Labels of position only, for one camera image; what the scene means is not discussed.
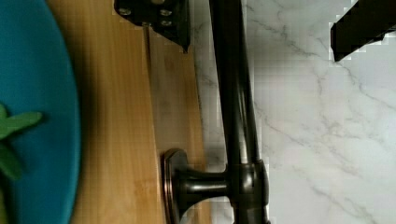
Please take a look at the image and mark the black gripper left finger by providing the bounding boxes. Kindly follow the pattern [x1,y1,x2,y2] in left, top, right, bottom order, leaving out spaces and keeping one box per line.
[114,0,191,52]

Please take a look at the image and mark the blue plate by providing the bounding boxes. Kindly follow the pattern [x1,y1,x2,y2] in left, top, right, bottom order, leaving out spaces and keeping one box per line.
[0,0,81,224]

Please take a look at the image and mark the green leafy toy vegetable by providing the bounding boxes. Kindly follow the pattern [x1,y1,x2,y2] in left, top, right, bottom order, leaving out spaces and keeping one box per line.
[0,105,43,180]

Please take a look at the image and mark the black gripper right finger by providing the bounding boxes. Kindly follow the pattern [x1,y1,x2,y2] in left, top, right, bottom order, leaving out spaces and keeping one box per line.
[331,0,396,62]

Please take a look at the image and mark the dark bronze drawer handle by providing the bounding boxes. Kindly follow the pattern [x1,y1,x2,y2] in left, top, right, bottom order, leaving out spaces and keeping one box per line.
[162,0,271,224]

